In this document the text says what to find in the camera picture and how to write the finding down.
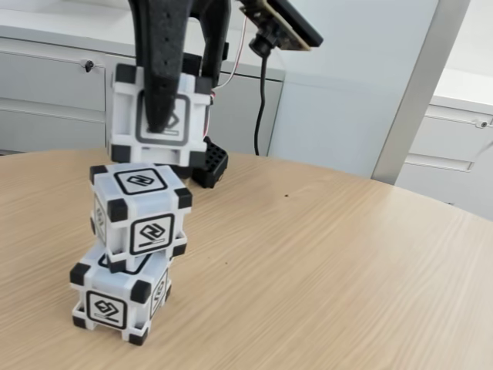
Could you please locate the grey metal pillar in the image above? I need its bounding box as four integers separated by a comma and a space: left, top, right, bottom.
370, 0, 473, 187

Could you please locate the long white cabinet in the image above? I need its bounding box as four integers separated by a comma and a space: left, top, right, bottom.
0, 0, 286, 158

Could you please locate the white cube with letter symbol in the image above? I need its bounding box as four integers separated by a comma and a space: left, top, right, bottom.
104, 63, 215, 167

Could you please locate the red white servo cable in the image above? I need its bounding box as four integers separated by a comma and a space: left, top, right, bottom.
200, 17, 250, 136

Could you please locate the white cube with house symbol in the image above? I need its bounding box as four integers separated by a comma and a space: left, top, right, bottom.
69, 246, 173, 347

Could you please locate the white cube with lightning symbol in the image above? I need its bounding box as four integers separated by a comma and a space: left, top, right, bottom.
88, 163, 193, 274

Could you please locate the white drawer cabinet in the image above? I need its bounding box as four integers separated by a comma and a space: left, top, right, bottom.
396, 65, 493, 223

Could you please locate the black cable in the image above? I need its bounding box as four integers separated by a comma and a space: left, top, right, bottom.
253, 55, 270, 157

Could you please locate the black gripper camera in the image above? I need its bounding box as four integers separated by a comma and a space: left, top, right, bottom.
238, 0, 324, 59

